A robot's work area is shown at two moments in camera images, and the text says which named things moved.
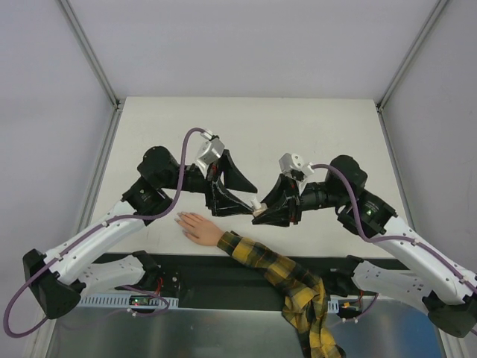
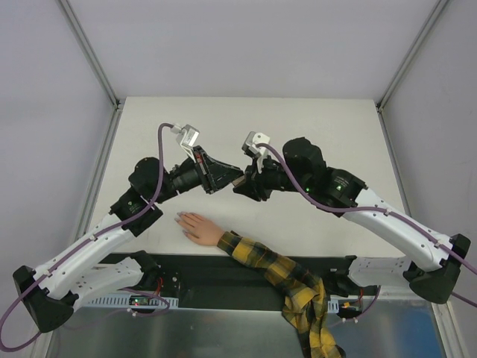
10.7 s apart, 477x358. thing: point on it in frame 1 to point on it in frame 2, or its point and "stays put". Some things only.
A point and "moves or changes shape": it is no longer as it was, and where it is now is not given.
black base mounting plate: x=213 y=281 stays put
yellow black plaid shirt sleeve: x=305 y=302 stays put
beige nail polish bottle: x=258 y=211 moves or changes shape
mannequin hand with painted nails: x=198 y=227 stays put
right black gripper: x=293 y=199 to x=257 y=183
